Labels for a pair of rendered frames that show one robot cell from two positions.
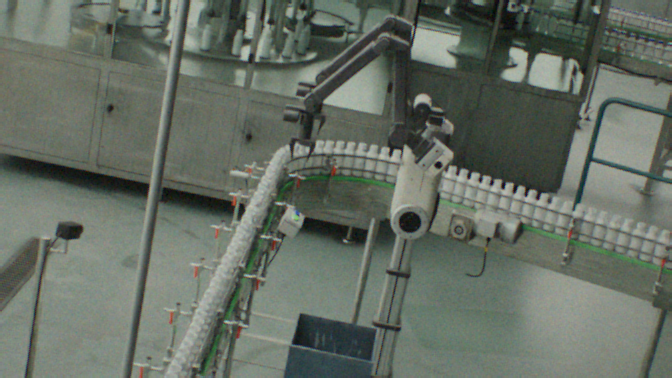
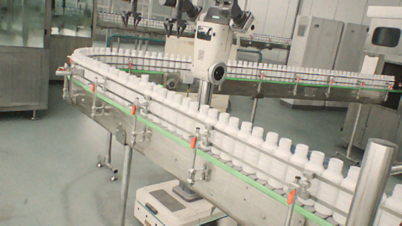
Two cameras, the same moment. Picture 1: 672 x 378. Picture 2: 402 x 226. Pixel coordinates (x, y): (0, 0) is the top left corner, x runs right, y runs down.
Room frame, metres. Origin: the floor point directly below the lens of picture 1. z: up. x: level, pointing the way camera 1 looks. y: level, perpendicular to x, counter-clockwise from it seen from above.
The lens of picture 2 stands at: (3.68, 1.32, 1.50)
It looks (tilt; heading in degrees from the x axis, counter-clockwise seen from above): 14 degrees down; 316
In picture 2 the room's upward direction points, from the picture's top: 8 degrees clockwise
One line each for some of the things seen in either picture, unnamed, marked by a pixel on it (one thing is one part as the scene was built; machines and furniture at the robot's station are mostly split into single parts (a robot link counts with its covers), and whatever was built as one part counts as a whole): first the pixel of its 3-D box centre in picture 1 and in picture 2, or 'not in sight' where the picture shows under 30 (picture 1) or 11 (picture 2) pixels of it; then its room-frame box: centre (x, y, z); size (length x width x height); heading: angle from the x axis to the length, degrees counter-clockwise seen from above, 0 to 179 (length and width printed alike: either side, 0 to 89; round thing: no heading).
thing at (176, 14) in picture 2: (304, 133); (176, 14); (5.16, 0.16, 1.51); 0.10 x 0.07 x 0.07; 87
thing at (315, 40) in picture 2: not in sight; (309, 63); (7.65, -5.50, 0.96); 0.82 x 0.50 x 1.91; 70
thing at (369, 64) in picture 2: not in sight; (368, 66); (5.68, -3.60, 1.22); 0.23 x 0.04 x 0.32; 160
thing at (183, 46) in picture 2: not in sight; (196, 74); (8.19, -2.83, 0.59); 1.10 x 0.62 x 1.18; 70
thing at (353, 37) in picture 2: not in sight; (342, 66); (7.35, -6.35, 0.96); 0.82 x 0.50 x 1.91; 70
